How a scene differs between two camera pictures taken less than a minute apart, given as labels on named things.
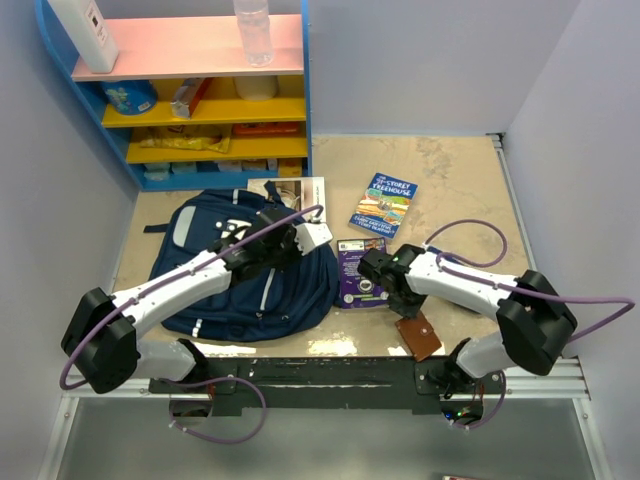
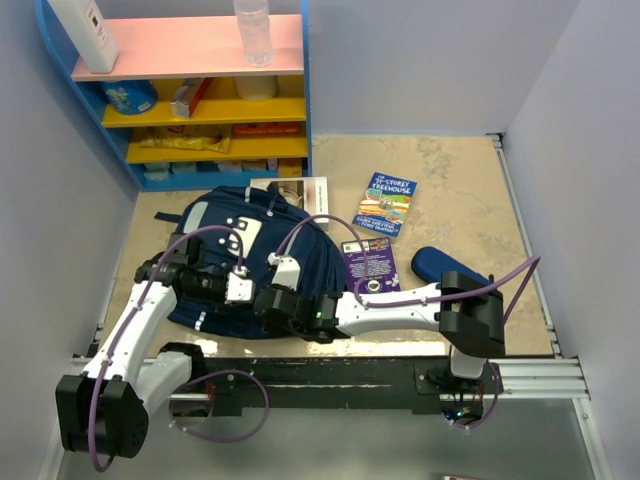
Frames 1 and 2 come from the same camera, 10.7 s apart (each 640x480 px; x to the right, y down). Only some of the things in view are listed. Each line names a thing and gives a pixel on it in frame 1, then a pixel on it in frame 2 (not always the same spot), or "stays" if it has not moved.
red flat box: [266, 129] stays
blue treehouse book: [383, 205] stays
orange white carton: [188, 96] stays
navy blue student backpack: [300, 299] stays
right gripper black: [406, 310] -> [287, 288]
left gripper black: [295, 253] -> [223, 273]
